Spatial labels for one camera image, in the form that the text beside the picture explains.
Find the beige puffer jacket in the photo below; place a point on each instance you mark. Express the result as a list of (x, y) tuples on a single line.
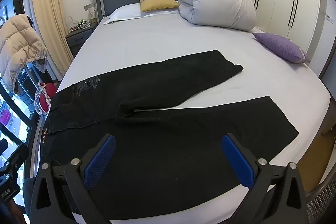
[(18, 48)]

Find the yellow cushion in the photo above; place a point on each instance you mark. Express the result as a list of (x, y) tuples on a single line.
[(157, 2)]

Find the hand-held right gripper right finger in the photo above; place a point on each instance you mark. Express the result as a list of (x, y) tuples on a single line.
[(237, 163)]

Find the purple cushion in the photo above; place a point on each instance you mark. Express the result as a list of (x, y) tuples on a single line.
[(281, 47)]

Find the cream curtain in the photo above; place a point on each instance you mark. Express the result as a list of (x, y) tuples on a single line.
[(47, 3)]

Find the black pants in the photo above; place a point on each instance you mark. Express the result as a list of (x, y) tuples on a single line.
[(157, 150)]

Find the bed with white sheet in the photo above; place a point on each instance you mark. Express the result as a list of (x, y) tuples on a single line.
[(157, 40)]

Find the grey nightstand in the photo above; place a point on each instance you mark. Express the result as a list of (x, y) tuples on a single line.
[(77, 39)]

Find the white pillow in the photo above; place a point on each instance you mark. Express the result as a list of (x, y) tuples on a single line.
[(123, 12), (162, 13)]

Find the mesh chair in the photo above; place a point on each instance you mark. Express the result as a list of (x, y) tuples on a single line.
[(321, 203)]

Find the red bag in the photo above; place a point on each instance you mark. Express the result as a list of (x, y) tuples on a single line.
[(48, 98)]

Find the wall switch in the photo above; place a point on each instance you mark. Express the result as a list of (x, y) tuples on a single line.
[(330, 18)]

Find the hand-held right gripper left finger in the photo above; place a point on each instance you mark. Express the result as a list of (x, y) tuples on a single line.
[(101, 161)]

